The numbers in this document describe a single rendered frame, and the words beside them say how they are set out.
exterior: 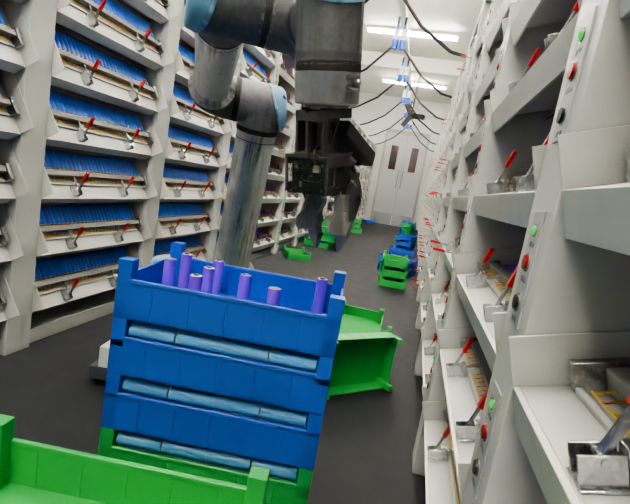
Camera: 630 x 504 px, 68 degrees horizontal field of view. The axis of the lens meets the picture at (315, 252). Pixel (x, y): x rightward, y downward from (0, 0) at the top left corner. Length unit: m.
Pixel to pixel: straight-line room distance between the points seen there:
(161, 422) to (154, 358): 0.09
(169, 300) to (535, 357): 0.44
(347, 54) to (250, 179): 0.76
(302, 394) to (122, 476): 0.23
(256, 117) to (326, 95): 0.67
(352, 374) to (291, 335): 1.14
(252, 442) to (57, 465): 0.23
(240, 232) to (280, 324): 0.82
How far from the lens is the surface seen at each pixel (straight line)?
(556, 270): 0.49
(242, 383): 0.65
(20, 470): 0.64
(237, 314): 0.62
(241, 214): 1.38
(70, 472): 0.61
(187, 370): 0.66
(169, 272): 0.73
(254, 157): 1.32
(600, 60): 0.51
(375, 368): 1.80
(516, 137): 1.20
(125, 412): 0.72
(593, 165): 0.49
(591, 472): 0.36
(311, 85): 0.64
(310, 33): 0.65
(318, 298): 0.76
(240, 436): 0.68
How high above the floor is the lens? 0.70
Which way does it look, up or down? 9 degrees down
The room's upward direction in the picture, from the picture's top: 10 degrees clockwise
